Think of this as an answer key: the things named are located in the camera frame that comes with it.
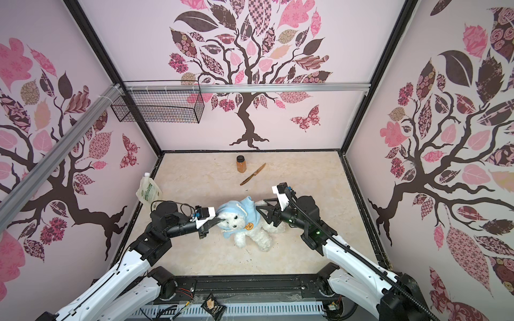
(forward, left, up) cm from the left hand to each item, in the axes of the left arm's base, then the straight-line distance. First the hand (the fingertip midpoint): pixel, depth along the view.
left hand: (225, 217), depth 70 cm
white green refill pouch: (+19, +39, -12) cm, 45 cm away
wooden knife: (+36, -8, -22) cm, 43 cm away
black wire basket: (+77, +49, -5) cm, 92 cm away
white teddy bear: (0, -13, -13) cm, 19 cm away
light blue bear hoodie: (+3, -7, +2) cm, 8 cm away
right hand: (+5, -13, +1) cm, 14 cm away
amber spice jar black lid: (+38, -2, -15) cm, 41 cm away
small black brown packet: (-25, +4, -20) cm, 32 cm away
